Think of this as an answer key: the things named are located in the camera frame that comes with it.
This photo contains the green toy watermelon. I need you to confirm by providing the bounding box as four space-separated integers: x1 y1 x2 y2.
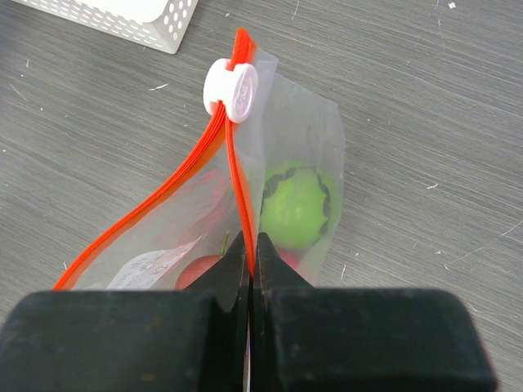
260 161 342 251

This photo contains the brown passion fruit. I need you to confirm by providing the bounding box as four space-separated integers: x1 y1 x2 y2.
175 231 230 290

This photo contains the red apple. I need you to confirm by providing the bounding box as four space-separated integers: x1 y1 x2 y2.
279 248 314 280

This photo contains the clear zip top bag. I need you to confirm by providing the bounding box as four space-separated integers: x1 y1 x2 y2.
54 28 346 291

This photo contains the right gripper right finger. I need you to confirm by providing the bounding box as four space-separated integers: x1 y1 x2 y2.
253 234 498 391

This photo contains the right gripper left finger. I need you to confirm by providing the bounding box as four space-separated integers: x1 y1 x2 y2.
1 236 249 391

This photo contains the white plastic basket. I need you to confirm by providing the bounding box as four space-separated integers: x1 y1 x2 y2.
19 0 198 54

